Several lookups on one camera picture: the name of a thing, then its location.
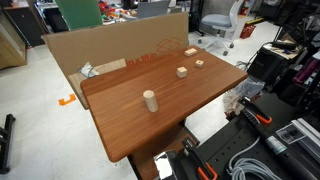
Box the magenta object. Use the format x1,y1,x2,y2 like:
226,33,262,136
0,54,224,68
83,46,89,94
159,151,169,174
292,57,320,85

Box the wooden cylinder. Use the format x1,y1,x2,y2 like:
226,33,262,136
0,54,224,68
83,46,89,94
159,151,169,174
142,89,159,113

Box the wooden cube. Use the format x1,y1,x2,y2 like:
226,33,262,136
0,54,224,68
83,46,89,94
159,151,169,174
176,66,188,79

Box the flat rectangular wooden block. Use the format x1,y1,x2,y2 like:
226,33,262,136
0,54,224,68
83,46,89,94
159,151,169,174
183,47,198,57

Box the brown table base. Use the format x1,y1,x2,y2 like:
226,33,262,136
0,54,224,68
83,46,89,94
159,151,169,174
127,121,201,180

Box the large cardboard box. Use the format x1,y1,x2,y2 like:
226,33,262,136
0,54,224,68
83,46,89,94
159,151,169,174
41,12,190,79

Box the shiny chrome metal part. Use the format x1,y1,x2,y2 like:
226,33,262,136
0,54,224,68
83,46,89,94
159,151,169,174
153,150,178,180

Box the crumpled clear plastic wrap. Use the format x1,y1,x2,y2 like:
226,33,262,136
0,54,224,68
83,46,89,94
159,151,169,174
77,61,100,79

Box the grey flat panel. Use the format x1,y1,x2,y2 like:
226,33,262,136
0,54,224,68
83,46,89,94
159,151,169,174
135,0,172,19

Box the clear plastic bag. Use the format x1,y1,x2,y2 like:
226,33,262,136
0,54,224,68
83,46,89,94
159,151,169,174
222,77,266,116

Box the light grey office chair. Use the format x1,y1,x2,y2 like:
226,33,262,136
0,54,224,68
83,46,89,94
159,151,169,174
197,0,246,57

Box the green board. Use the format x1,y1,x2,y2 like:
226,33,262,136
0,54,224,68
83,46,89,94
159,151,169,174
54,0,104,31

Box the red fire extinguisher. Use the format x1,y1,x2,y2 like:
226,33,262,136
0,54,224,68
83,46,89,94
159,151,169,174
239,0,251,17

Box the printed label sheet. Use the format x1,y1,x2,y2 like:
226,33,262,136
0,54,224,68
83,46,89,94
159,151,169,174
275,123,303,145

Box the black cabinet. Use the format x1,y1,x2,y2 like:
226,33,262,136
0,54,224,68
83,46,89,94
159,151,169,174
4,1,46,48

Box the wooden cabinet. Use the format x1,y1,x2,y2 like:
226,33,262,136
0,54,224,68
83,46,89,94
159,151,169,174
0,9,28,71

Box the black metal stand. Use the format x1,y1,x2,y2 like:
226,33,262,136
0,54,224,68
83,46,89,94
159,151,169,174
0,113,17,175

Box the black clamp with orange handle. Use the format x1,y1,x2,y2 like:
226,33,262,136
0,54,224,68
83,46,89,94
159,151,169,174
237,96,273,126
181,138,219,180

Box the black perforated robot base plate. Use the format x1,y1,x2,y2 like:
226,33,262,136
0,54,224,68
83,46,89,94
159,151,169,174
173,93,320,180

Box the grey coiled cable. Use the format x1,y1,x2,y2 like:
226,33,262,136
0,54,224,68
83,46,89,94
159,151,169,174
228,136,284,180

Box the white aluminium rail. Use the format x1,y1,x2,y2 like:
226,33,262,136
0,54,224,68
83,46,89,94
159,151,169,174
290,117,320,165

